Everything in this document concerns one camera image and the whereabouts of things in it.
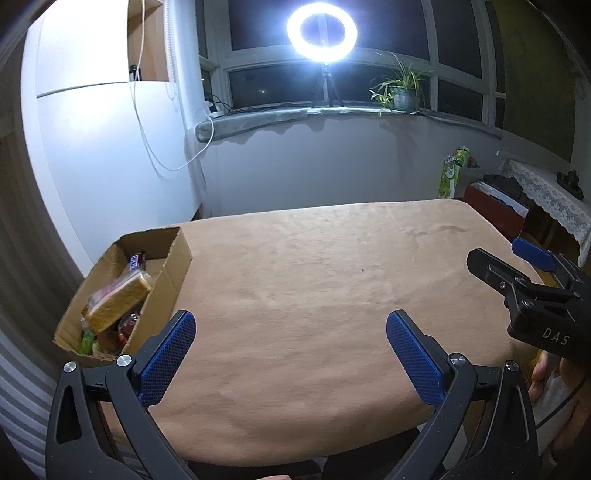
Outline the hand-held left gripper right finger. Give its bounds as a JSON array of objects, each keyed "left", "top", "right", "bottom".
[{"left": 385, "top": 310, "right": 540, "bottom": 480}]

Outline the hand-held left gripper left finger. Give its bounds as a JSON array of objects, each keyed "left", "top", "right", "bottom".
[{"left": 45, "top": 310, "right": 198, "bottom": 480}]

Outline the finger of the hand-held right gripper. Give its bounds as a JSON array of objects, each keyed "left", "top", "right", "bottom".
[
  {"left": 466, "top": 248, "right": 532, "bottom": 296},
  {"left": 512, "top": 237, "right": 591, "bottom": 287}
]

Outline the clear red-edged dark snack packet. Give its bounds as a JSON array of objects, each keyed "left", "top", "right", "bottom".
[{"left": 117, "top": 313, "right": 144, "bottom": 344}]

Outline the sliced bread packet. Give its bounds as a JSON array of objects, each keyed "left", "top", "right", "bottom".
[{"left": 82, "top": 271, "right": 153, "bottom": 334}]

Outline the brown cardboard box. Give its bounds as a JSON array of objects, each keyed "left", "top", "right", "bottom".
[{"left": 54, "top": 226, "right": 192, "bottom": 368}]

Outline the person's right hand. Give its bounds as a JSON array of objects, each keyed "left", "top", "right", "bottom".
[{"left": 529, "top": 355, "right": 591, "bottom": 467}]

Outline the red box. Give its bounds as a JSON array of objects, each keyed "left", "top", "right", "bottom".
[{"left": 463, "top": 181, "right": 529, "bottom": 241}]

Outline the white lace cloth side table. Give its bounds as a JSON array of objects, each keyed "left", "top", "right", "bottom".
[{"left": 501, "top": 159, "right": 591, "bottom": 266}]

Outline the dark ornament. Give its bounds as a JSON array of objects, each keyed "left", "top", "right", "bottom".
[{"left": 556, "top": 170, "right": 585, "bottom": 199}]

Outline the green carton box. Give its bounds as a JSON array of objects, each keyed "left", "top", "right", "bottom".
[{"left": 438, "top": 147, "right": 471, "bottom": 200}]

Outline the white slatted radiator cover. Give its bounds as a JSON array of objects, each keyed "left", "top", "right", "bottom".
[{"left": 0, "top": 258, "right": 139, "bottom": 462}]

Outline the potted spider plant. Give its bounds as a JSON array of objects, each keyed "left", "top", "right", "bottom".
[{"left": 369, "top": 53, "right": 437, "bottom": 116}]

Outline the white cabinet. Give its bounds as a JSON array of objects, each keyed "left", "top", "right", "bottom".
[{"left": 21, "top": 0, "right": 206, "bottom": 273}]

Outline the white cable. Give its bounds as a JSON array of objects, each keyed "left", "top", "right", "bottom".
[{"left": 130, "top": 0, "right": 215, "bottom": 171}]

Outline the white window frame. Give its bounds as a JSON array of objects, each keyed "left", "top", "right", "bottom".
[{"left": 198, "top": 0, "right": 509, "bottom": 134}]

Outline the white ring light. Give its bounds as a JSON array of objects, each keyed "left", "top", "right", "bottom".
[{"left": 287, "top": 4, "right": 358, "bottom": 64}]

